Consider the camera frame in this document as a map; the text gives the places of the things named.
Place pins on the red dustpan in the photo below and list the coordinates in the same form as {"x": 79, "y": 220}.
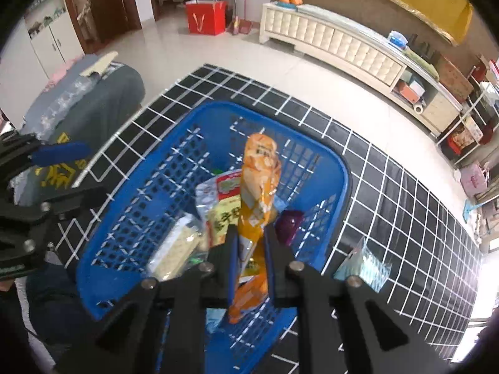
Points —
{"x": 241, "y": 27}

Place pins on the blue tissue box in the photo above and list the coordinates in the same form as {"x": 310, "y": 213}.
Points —
{"x": 397, "y": 39}

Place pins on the dark wooden door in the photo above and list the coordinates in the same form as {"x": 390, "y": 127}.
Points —
{"x": 109, "y": 4}

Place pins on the light blue striped packet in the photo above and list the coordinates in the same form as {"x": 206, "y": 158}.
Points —
{"x": 364, "y": 267}

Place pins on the orange snack packet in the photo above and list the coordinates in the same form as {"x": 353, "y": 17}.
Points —
{"x": 257, "y": 187}

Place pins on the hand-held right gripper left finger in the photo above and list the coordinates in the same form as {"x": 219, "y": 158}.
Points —
{"x": 232, "y": 265}

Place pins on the green folded cloth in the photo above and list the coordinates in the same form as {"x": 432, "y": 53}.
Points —
{"x": 421, "y": 62}

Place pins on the white tufted TV cabinet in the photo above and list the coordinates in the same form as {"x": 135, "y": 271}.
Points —
{"x": 331, "y": 35}

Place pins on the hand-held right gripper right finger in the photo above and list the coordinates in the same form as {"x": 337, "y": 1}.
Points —
{"x": 269, "y": 268}

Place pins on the red gift bag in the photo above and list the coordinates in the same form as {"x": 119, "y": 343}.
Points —
{"x": 206, "y": 17}

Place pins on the cardboard box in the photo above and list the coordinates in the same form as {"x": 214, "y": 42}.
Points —
{"x": 454, "y": 80}

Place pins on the blue plate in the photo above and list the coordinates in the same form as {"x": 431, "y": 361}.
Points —
{"x": 284, "y": 4}

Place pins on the pink cloth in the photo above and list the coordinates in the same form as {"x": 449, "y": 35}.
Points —
{"x": 62, "y": 74}

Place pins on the person's dark trousers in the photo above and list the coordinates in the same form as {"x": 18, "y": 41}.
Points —
{"x": 54, "y": 304}

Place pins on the red snack packet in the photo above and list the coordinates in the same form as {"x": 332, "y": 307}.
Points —
{"x": 222, "y": 198}

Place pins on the blue plastic basket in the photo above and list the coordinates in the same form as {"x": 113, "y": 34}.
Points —
{"x": 136, "y": 210}

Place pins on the beige cracker packet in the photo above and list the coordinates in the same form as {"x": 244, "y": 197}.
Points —
{"x": 175, "y": 249}

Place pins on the beige cloth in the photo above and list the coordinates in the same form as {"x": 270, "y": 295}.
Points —
{"x": 99, "y": 64}

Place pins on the purple snack packet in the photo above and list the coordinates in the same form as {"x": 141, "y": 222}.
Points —
{"x": 289, "y": 224}

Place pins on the dark grey covered chair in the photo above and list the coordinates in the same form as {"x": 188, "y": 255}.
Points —
{"x": 105, "y": 105}

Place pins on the paper towel roll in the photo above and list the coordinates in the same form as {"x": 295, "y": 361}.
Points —
{"x": 419, "y": 109}

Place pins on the black router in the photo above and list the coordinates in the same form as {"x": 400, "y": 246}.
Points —
{"x": 420, "y": 45}

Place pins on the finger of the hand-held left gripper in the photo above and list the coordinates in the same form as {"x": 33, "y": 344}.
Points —
{"x": 60, "y": 154}
{"x": 78, "y": 198}

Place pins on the orange box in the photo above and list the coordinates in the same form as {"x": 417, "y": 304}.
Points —
{"x": 408, "y": 93}

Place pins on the red gift box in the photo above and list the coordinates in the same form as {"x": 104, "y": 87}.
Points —
{"x": 466, "y": 138}

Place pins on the pink paper bag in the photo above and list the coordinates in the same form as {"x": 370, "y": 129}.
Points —
{"x": 473, "y": 181}

